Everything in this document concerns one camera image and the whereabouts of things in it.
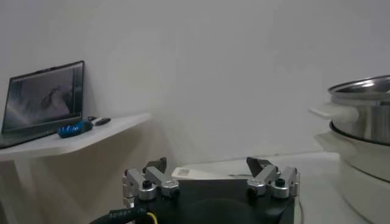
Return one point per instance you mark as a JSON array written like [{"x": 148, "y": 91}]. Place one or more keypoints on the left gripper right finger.
[{"x": 271, "y": 179}]

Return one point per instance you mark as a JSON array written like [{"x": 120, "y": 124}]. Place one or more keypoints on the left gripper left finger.
[{"x": 152, "y": 179}]

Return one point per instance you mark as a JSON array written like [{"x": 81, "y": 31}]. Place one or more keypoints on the stainless steel steamer basket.
[{"x": 371, "y": 118}]

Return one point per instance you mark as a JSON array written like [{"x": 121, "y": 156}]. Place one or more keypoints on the white side table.
[{"x": 91, "y": 134}]

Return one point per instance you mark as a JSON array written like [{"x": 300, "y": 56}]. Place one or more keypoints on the small black dongle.
[{"x": 103, "y": 121}]

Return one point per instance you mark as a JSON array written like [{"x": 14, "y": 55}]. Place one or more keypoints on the blue computer mouse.
[{"x": 73, "y": 129}]

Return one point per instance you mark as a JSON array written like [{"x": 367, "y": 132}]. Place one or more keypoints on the white electric pot base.
[{"x": 365, "y": 164}]

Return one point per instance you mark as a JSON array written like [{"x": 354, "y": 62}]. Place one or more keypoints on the black laptop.
[{"x": 42, "y": 97}]

